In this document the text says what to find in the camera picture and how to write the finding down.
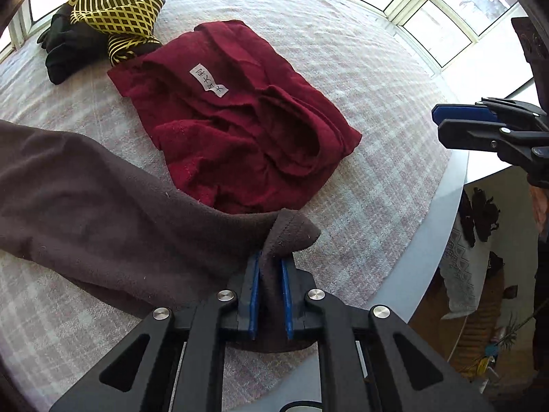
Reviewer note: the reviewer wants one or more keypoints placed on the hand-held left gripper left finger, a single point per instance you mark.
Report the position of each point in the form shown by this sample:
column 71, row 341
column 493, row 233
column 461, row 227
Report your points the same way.
column 254, row 296

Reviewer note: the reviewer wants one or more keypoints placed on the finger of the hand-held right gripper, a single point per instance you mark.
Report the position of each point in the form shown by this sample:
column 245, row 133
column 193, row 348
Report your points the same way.
column 463, row 113
column 467, row 135

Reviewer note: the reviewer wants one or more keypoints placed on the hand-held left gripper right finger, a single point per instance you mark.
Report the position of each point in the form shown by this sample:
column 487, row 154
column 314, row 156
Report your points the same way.
column 286, row 300

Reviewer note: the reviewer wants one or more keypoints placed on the brown fleece sweater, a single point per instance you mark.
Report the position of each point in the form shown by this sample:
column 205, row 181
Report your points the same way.
column 107, row 206

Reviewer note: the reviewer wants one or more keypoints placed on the person's right hand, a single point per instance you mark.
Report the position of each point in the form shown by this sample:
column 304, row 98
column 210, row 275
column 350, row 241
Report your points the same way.
column 542, row 212

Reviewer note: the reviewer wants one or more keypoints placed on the pink plaid blanket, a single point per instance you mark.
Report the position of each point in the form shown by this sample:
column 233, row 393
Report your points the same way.
column 386, row 94

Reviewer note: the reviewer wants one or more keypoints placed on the white-framed bay window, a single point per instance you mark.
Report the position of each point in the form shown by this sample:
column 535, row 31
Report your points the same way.
column 429, row 21

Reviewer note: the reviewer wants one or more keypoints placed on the white lace cloth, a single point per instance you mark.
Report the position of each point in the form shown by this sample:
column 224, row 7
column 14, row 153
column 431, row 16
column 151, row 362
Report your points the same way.
column 463, row 274

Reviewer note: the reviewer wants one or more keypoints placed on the dark red garment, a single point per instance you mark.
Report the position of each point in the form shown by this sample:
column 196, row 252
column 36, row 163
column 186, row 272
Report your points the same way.
column 240, row 128

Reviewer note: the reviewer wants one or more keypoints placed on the black garment with yellow print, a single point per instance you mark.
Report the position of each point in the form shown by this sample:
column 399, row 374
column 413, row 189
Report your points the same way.
column 98, row 13

